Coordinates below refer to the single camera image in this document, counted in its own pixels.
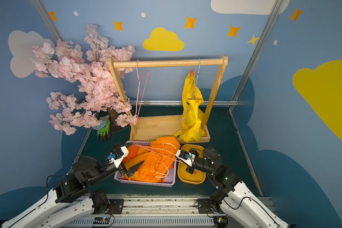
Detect pink cherry blossom tree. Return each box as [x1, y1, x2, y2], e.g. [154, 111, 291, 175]
[31, 24, 135, 135]

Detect pink plastic basket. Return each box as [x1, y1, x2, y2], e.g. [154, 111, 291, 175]
[115, 141, 177, 187]

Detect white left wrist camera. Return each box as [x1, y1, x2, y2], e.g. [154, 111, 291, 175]
[108, 146, 129, 168]

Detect light orange shorts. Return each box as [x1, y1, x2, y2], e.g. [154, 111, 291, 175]
[123, 137, 181, 183]

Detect yellow shorts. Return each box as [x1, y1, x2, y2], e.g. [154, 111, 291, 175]
[173, 73, 205, 143]

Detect yellow plastic tray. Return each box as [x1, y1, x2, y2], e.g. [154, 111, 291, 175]
[177, 144, 206, 185]

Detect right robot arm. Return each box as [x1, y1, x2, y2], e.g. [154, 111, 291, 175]
[177, 147, 297, 228]

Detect green plant decoration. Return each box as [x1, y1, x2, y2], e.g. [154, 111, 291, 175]
[92, 115, 111, 141]

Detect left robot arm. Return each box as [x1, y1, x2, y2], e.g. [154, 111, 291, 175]
[0, 143, 144, 228]

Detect wooden clothes rack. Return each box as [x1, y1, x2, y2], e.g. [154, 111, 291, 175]
[107, 55, 229, 144]

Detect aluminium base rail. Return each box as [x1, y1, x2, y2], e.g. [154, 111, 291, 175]
[52, 193, 280, 228]

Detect light blue wire hanger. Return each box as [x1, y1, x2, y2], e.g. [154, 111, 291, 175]
[195, 58, 201, 100]

